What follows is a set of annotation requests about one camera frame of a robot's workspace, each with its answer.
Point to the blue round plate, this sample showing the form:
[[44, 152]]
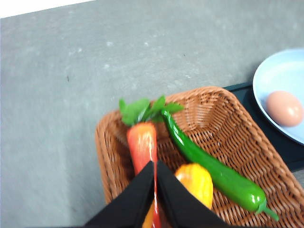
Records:
[[278, 86]]

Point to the brown wicker basket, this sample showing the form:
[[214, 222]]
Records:
[[218, 122]]

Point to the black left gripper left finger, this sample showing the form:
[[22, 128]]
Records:
[[130, 211]]

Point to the yellow toy corn cob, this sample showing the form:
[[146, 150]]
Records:
[[197, 179]]

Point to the orange toy carrot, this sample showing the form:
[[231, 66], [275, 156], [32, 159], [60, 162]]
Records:
[[141, 114]]

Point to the black rectangular tray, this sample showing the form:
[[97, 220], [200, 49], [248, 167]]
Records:
[[291, 148]]

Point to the green toy chili pepper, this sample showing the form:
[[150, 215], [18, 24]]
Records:
[[237, 188]]

